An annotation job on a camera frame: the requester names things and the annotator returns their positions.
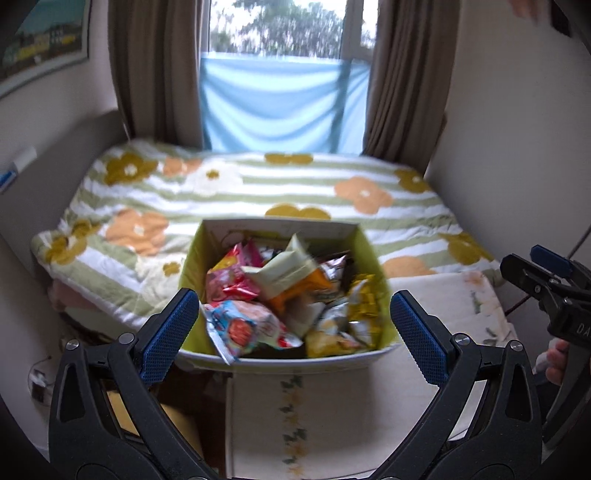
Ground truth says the window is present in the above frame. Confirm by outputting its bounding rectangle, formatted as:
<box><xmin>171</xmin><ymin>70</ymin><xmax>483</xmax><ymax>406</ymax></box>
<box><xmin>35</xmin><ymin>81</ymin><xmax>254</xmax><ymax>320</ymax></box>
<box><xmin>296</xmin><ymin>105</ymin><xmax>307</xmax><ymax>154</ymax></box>
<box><xmin>201</xmin><ymin>0</ymin><xmax>380</xmax><ymax>61</ymax></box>

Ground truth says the orange snack packet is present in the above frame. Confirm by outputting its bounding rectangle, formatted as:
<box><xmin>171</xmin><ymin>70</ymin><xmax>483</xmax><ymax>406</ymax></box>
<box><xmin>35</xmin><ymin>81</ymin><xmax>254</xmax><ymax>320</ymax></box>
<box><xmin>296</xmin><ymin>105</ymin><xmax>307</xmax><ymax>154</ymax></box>
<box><xmin>268</xmin><ymin>270</ymin><xmax>333</xmax><ymax>315</ymax></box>

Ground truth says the brown cardboard box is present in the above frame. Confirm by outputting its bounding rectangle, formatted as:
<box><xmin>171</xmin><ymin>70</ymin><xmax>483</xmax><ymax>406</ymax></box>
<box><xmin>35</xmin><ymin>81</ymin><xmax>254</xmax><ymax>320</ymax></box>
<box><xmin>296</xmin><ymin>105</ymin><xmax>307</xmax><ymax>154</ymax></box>
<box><xmin>106</xmin><ymin>390</ymin><xmax>205</xmax><ymax>460</ymax></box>

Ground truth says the person's right hand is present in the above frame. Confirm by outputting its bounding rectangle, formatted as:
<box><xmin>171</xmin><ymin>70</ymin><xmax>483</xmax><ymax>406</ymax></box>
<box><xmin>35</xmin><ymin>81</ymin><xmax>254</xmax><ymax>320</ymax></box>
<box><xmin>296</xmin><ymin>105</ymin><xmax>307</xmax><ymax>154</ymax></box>
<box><xmin>536</xmin><ymin>339</ymin><xmax>571</xmax><ymax>387</ymax></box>

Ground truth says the framed wall picture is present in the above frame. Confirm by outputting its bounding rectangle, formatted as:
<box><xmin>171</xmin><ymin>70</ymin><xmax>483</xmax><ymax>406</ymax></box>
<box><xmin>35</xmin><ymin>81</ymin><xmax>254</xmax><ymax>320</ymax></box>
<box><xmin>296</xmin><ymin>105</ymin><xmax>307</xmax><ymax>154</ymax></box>
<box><xmin>0</xmin><ymin>0</ymin><xmax>91</xmax><ymax>99</ymax></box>

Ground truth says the silver brown snack packet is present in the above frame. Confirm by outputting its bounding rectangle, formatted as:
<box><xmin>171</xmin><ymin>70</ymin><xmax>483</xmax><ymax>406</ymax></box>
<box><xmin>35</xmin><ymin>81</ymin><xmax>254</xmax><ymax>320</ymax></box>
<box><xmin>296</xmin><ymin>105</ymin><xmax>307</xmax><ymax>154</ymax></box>
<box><xmin>318</xmin><ymin>253</ymin><xmax>354</xmax><ymax>296</ymax></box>

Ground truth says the white and blue box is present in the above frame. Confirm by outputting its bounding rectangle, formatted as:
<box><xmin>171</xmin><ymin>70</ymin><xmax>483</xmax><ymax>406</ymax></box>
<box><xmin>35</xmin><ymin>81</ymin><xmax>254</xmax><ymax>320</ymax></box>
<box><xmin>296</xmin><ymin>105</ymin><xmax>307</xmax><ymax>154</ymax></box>
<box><xmin>0</xmin><ymin>147</ymin><xmax>38</xmax><ymax>193</ymax></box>

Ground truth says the white floral cushion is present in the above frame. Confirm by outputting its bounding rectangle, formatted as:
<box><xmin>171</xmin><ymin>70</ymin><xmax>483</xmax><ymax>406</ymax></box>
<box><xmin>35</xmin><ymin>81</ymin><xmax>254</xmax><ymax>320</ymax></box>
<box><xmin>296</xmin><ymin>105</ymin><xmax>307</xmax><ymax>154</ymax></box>
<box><xmin>226</xmin><ymin>271</ymin><xmax>516</xmax><ymax>479</ymax></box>

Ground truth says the grey headboard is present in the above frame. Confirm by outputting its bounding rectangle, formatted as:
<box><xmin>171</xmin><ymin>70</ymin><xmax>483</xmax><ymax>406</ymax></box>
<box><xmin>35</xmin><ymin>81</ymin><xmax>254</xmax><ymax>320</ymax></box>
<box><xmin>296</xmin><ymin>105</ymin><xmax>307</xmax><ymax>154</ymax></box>
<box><xmin>0</xmin><ymin>108</ymin><xmax>133</xmax><ymax>296</ymax></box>

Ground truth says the brown curtain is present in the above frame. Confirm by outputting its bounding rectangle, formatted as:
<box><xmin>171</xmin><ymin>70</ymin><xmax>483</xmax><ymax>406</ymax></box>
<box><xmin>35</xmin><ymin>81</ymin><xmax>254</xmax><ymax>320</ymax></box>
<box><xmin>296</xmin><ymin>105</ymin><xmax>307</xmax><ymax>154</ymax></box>
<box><xmin>362</xmin><ymin>0</ymin><xmax>463</xmax><ymax>174</ymax></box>
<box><xmin>108</xmin><ymin>0</ymin><xmax>206</xmax><ymax>151</ymax></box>

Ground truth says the yellow snack packet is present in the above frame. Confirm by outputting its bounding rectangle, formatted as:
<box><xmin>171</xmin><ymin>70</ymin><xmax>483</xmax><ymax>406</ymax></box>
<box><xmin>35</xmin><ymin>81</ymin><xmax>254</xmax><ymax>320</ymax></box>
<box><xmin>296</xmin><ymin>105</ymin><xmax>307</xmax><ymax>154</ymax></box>
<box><xmin>346</xmin><ymin>274</ymin><xmax>387</xmax><ymax>348</ymax></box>

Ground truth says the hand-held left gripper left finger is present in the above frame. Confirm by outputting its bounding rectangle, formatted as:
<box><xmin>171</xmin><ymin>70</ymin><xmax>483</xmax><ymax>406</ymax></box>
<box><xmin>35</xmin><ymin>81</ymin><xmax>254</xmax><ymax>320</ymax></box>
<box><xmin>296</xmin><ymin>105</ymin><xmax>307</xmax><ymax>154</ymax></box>
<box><xmin>48</xmin><ymin>287</ymin><xmax>218</xmax><ymax>480</ymax></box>

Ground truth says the white power adapter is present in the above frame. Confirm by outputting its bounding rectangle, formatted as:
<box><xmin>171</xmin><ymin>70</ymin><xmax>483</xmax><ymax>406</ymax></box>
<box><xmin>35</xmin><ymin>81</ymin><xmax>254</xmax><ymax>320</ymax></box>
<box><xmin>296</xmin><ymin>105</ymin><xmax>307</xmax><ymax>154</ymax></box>
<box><xmin>28</xmin><ymin>367</ymin><xmax>52</xmax><ymax>402</ymax></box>

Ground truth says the green cardboard box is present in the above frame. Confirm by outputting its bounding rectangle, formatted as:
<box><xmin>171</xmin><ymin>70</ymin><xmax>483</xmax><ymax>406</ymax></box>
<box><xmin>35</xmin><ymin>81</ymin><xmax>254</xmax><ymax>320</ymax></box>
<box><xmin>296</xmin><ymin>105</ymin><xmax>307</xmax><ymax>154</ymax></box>
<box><xmin>178</xmin><ymin>218</ymin><xmax>402</xmax><ymax>371</ymax></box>

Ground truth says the pale green snack packet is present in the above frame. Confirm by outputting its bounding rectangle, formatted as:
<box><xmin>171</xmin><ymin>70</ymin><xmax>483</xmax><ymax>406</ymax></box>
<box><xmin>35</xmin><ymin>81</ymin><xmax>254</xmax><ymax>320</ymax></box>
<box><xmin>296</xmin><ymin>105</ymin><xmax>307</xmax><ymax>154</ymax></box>
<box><xmin>242</xmin><ymin>234</ymin><xmax>320</xmax><ymax>302</ymax></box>

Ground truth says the light blue cloth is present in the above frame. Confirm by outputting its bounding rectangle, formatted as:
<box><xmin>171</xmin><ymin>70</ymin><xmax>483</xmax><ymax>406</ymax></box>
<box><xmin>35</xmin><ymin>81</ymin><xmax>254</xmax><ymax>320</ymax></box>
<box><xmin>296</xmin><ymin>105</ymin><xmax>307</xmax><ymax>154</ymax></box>
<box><xmin>199</xmin><ymin>52</ymin><xmax>373</xmax><ymax>154</ymax></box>

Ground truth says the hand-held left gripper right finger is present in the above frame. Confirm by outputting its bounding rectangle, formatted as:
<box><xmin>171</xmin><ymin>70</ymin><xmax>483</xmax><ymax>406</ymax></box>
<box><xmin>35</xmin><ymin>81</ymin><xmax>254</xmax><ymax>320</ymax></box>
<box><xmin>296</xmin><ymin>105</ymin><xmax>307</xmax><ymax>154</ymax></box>
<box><xmin>369</xmin><ymin>290</ymin><xmax>544</xmax><ymax>480</ymax></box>

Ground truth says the striped flower blanket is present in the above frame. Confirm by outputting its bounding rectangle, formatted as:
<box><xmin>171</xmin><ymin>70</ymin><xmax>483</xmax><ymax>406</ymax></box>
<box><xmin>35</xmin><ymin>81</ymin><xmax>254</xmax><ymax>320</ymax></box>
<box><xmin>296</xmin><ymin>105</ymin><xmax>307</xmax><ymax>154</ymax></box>
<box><xmin>30</xmin><ymin>138</ymin><xmax>502</xmax><ymax>334</ymax></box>

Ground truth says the grey corn chips bag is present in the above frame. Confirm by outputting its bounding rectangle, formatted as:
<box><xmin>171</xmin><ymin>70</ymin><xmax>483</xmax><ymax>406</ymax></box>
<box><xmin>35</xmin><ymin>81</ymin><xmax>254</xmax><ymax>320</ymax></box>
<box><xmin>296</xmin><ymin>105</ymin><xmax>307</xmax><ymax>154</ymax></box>
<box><xmin>305</xmin><ymin>300</ymin><xmax>370</xmax><ymax>359</ymax></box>

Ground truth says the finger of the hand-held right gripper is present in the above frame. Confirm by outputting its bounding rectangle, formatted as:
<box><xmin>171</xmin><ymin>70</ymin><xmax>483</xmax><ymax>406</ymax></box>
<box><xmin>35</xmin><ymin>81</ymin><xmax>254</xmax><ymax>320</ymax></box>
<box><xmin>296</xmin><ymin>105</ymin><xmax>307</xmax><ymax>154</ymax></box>
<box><xmin>500</xmin><ymin>253</ymin><xmax>566</xmax><ymax>308</ymax></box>
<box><xmin>530</xmin><ymin>244</ymin><xmax>591</xmax><ymax>288</ymax></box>

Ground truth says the pink snack packet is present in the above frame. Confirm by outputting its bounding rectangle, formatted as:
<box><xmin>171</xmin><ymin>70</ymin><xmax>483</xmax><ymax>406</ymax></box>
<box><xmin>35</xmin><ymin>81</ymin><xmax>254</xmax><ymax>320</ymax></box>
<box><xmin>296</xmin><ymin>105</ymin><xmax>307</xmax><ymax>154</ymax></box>
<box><xmin>205</xmin><ymin>265</ymin><xmax>260</xmax><ymax>305</ymax></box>

